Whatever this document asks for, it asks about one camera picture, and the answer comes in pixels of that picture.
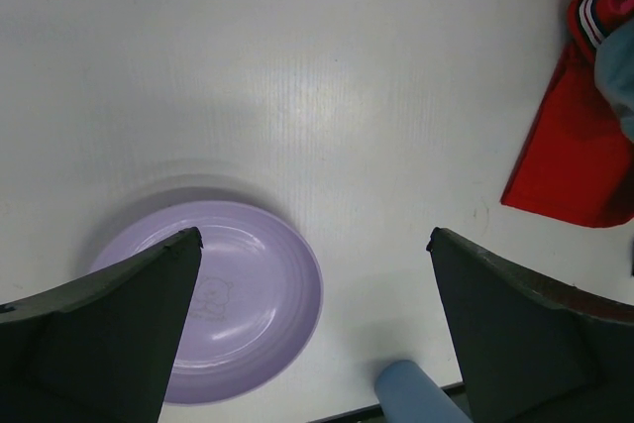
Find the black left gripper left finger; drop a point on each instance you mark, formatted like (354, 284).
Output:
(100, 348)

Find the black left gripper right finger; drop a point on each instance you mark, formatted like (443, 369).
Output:
(531, 348)

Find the grey-blue cloth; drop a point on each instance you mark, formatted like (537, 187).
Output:
(614, 75)

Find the red cloth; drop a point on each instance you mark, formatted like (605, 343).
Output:
(576, 165)

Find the blue plastic cup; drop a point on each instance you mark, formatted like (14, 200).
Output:
(407, 394)

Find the purple plastic plate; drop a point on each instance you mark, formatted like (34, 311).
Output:
(255, 305)

